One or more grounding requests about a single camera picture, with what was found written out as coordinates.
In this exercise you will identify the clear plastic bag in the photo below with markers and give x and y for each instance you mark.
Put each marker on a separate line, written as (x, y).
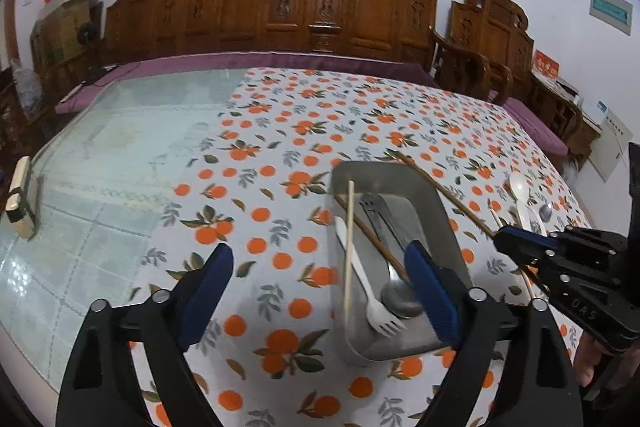
(25, 92)

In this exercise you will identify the carved wooden armchair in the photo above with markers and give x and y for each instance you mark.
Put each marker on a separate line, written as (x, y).
(495, 27)

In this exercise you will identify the white and blue device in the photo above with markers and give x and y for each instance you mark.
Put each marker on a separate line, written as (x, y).
(596, 112)

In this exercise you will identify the orange print tablecloth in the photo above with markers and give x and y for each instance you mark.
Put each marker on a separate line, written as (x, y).
(280, 232)

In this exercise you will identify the white printer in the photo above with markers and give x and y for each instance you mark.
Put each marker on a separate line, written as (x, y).
(569, 89)

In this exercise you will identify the wooden block with black band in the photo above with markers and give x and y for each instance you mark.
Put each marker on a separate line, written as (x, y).
(20, 197)

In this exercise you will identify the small metal spoon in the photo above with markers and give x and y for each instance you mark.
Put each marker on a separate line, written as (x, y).
(545, 209)

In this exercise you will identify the red gift box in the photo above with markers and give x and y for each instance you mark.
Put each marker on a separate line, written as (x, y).
(546, 64)

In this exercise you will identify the small black fan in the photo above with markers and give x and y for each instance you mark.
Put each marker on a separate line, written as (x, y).
(87, 33)

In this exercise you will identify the carved wooden sofa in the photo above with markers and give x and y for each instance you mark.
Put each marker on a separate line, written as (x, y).
(250, 7)

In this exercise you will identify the person's right hand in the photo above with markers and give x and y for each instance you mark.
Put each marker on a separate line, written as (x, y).
(585, 362)

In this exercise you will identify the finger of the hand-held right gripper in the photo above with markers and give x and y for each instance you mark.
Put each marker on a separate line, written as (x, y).
(530, 252)
(590, 242)

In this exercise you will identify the wooden side table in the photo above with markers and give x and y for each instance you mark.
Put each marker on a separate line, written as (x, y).
(582, 132)

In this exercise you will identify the white flat box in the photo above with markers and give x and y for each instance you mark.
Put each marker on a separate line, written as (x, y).
(67, 2)

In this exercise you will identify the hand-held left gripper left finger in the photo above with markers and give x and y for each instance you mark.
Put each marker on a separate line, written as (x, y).
(205, 292)

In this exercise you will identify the large metal spoon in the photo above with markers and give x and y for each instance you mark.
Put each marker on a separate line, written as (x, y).
(400, 299)

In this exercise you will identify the white plastic spoon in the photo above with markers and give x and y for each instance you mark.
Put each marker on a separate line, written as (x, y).
(518, 187)

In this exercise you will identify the purple armchair cushion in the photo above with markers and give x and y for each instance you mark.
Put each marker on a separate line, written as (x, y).
(535, 127)

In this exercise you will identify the white plastic fork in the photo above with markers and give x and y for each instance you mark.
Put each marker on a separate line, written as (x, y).
(360, 272)

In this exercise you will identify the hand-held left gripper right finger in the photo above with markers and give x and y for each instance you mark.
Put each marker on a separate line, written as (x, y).
(430, 292)

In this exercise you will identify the grey wall electrical box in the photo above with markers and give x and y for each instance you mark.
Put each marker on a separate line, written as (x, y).
(610, 9)

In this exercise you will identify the large brown cardboard box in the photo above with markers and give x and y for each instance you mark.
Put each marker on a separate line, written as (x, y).
(60, 32)

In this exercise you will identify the white wall panel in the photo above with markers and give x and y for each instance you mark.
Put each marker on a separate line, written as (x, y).
(610, 147)

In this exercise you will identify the rectangular metal tray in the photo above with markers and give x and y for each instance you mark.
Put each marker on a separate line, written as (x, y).
(385, 184)

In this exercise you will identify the dark wooden chopstick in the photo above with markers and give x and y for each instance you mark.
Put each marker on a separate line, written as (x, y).
(440, 192)
(370, 237)

